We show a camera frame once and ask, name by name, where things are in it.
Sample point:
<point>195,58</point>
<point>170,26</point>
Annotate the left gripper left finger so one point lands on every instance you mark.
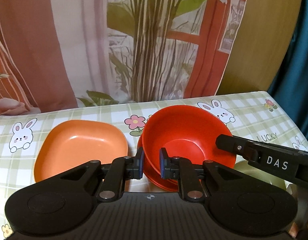
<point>117,173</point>

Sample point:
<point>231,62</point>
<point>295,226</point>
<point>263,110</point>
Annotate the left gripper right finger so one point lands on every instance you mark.
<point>182,170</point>

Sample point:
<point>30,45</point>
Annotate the red bowl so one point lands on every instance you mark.
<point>155,177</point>
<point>185,131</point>

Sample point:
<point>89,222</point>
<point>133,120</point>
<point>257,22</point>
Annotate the green square plate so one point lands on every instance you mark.
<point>243,167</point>

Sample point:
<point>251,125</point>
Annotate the orange square plate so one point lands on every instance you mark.
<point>76,142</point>

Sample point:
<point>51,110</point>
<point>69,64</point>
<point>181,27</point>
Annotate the green plaid bunny tablecloth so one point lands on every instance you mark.
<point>256,116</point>

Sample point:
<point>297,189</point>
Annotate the teal curtain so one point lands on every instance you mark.
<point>290,85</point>

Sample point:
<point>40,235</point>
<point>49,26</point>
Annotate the printed room backdrop cloth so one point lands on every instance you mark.
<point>61,54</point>

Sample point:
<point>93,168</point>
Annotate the yellow wooden panel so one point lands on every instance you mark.
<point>260,45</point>

